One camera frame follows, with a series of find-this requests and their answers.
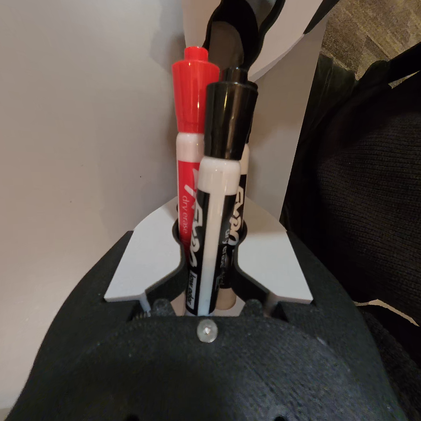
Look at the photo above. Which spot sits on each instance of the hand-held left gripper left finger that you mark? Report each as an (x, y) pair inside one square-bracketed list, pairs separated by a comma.
[(144, 263)]

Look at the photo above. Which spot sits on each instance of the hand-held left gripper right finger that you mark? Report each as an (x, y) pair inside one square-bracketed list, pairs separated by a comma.
[(273, 263)]

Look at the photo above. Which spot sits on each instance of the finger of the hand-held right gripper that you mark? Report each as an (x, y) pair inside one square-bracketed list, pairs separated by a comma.
[(194, 19), (289, 33)]

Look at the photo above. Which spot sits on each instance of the black dry erase marker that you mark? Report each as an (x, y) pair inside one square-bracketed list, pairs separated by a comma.
[(230, 115), (236, 204)]

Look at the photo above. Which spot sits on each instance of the red dry erase marker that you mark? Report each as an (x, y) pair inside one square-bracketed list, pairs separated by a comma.
[(194, 98)]

